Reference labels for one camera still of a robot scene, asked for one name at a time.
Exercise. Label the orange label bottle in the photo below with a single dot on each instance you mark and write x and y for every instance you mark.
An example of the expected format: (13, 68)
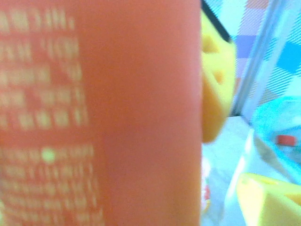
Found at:
(141, 117)

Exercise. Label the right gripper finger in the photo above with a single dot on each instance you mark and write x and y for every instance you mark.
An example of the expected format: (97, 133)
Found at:
(270, 204)

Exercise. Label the white waste bin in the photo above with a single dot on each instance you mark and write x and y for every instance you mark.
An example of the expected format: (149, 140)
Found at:
(265, 160)

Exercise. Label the white bin with blue liner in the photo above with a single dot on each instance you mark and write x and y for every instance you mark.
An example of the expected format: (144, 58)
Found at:
(270, 117)

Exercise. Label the aluminium corner post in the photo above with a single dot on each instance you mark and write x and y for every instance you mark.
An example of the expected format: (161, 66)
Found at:
(258, 58)

